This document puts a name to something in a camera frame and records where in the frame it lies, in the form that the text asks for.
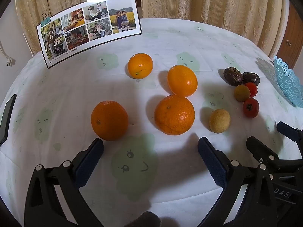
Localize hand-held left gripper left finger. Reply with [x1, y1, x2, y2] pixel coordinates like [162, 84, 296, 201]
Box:
[24, 138, 105, 227]

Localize orange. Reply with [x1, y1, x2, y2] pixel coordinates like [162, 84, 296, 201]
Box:
[91, 100, 129, 141]
[167, 65, 198, 97]
[127, 53, 153, 79]
[154, 95, 195, 136]

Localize white green-printed tablecloth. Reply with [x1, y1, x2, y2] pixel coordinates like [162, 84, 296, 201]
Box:
[0, 18, 303, 227]

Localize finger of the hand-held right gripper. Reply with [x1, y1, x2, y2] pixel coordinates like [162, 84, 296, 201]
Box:
[276, 121, 303, 145]
[246, 136, 303, 171]

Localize small dark wrinkled fruit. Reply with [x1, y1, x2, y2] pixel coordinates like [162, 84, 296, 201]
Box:
[242, 72, 260, 86]

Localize photo collage board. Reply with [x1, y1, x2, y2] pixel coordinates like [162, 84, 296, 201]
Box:
[37, 0, 142, 69]

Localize large dark wrinkled fruit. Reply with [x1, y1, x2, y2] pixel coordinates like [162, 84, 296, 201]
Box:
[224, 67, 244, 87]

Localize white power plug cable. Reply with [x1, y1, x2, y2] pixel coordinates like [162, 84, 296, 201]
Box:
[0, 39, 16, 68]

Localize brown wooden door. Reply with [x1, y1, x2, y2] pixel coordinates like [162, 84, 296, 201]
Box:
[276, 3, 303, 70]

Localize light blue lattice basket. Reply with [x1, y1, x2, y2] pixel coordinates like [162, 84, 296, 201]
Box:
[273, 55, 303, 107]

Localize yellow-brown longan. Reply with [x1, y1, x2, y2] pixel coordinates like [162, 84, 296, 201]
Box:
[209, 109, 231, 133]
[234, 85, 251, 102]

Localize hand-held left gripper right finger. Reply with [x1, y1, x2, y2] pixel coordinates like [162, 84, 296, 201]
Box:
[198, 137, 277, 227]

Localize teal binder clip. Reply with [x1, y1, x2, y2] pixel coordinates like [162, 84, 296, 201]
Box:
[41, 13, 51, 27]

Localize red cherry tomato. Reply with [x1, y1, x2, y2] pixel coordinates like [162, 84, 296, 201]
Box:
[244, 82, 258, 98]
[243, 98, 260, 118]

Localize black flat device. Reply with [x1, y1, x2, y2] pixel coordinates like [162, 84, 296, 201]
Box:
[0, 94, 17, 147]

